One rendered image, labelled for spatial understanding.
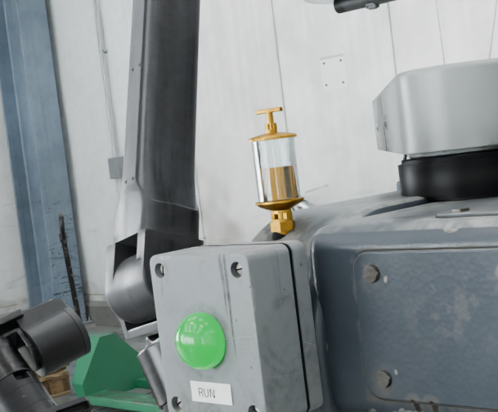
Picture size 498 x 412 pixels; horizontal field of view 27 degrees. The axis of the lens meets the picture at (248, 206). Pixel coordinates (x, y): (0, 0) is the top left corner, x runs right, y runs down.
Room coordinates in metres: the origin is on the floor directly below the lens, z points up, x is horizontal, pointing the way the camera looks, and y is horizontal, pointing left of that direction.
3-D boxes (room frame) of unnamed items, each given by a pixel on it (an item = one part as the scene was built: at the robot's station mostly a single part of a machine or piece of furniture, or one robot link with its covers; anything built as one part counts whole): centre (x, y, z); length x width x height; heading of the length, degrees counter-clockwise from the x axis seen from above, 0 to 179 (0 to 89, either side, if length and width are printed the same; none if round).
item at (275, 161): (0.60, -0.02, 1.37); 0.03 x 0.02 x 0.03; 46
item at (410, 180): (0.65, -0.14, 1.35); 0.09 x 0.09 x 0.03
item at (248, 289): (0.55, 0.02, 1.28); 0.08 x 0.05 x 0.09; 46
